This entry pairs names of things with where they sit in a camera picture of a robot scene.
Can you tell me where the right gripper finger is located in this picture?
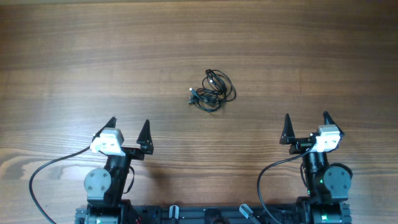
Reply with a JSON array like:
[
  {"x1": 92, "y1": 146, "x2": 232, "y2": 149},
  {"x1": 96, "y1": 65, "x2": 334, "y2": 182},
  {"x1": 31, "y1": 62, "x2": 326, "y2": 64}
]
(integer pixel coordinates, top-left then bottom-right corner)
[
  {"x1": 323, "y1": 111, "x2": 345, "y2": 137},
  {"x1": 279, "y1": 113, "x2": 295, "y2": 144}
]

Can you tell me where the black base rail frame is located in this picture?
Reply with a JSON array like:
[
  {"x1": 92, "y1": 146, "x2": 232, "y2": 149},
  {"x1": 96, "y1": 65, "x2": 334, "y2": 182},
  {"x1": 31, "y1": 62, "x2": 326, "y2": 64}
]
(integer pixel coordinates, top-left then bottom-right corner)
[{"x1": 75, "y1": 202, "x2": 353, "y2": 224}]

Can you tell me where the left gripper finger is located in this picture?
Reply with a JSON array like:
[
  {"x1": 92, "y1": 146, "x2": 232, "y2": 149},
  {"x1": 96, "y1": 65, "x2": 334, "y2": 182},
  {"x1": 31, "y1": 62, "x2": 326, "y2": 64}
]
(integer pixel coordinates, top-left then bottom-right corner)
[
  {"x1": 136, "y1": 119, "x2": 154, "y2": 154},
  {"x1": 93, "y1": 116, "x2": 116, "y2": 139}
]

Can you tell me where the camera cable black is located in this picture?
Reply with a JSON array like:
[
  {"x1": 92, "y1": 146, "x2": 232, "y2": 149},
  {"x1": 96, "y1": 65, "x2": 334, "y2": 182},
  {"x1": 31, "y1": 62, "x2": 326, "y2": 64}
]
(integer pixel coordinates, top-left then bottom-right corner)
[
  {"x1": 256, "y1": 136, "x2": 317, "y2": 224},
  {"x1": 29, "y1": 145, "x2": 92, "y2": 224}
]

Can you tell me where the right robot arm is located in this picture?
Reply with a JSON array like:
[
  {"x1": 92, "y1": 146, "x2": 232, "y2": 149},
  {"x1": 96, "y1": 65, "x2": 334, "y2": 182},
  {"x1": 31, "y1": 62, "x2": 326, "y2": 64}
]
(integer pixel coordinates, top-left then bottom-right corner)
[{"x1": 279, "y1": 112, "x2": 353, "y2": 224}]

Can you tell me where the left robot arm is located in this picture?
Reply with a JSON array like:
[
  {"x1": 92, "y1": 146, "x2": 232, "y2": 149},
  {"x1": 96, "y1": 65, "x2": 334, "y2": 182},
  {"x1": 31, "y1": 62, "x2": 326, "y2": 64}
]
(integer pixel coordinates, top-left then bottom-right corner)
[{"x1": 75, "y1": 116, "x2": 154, "y2": 224}]

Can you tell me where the left camera cable black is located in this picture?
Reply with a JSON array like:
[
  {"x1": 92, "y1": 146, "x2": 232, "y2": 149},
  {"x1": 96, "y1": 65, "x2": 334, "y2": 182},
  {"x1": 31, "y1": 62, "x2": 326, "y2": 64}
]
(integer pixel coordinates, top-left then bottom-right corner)
[{"x1": 29, "y1": 145, "x2": 92, "y2": 224}]

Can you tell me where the right camera cable black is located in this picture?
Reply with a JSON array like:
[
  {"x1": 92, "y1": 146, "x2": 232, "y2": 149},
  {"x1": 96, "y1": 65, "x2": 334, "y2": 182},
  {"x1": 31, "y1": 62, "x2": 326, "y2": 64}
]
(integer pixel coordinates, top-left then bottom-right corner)
[{"x1": 256, "y1": 136, "x2": 317, "y2": 224}]

